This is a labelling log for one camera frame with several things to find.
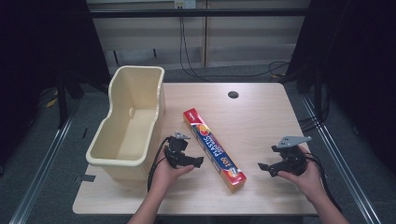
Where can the black horizontal bar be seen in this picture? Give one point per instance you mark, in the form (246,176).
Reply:
(199,12)

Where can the person's left hand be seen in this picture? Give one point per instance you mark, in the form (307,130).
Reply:
(169,175)

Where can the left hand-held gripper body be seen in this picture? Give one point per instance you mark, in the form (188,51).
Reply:
(176,149)

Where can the metal floor rail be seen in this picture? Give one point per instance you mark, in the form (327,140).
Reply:
(339,161)
(40,174)

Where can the plastic wrap box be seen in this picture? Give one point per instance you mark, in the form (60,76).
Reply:
(211,146)

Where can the white wall outlet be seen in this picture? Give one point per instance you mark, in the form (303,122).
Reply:
(185,3)

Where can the person's right hand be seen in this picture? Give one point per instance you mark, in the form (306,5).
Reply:
(306,180)

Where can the black metal stand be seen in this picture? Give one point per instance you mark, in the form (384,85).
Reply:
(61,102)

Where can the black tape strip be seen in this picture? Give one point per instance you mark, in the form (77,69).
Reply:
(84,178)

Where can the black curtain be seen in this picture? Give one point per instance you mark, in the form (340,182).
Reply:
(46,46)
(358,62)

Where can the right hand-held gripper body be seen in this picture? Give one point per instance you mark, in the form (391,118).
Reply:
(291,157)

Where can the cream plastic bin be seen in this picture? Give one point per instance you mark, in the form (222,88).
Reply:
(134,124)

